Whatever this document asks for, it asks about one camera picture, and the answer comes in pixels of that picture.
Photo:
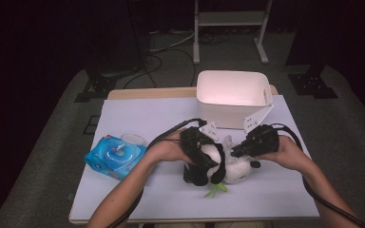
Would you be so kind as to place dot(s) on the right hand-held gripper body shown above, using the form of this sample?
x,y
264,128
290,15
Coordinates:
x,y
264,141

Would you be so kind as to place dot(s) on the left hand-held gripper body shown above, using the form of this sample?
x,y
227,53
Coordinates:
x,y
193,142

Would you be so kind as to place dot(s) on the white wet wipe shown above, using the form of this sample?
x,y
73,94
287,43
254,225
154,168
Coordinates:
x,y
228,144

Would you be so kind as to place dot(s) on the panda plush toy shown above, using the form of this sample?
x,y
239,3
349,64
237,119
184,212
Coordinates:
x,y
237,171

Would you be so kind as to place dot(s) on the blue wet wipes pack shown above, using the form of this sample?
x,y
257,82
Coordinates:
x,y
101,158

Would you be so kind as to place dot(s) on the person's left hand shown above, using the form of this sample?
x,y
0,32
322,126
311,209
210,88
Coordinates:
x,y
166,148

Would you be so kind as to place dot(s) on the person's right hand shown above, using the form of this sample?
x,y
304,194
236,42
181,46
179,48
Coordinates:
x,y
290,155

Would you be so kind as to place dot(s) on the white plastic storage bin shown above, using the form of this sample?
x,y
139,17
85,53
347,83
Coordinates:
x,y
231,117

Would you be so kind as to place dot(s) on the black stand base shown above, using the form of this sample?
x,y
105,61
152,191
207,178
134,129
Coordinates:
x,y
312,85
96,87

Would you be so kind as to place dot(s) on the white metal stand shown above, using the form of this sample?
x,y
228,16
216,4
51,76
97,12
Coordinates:
x,y
228,18

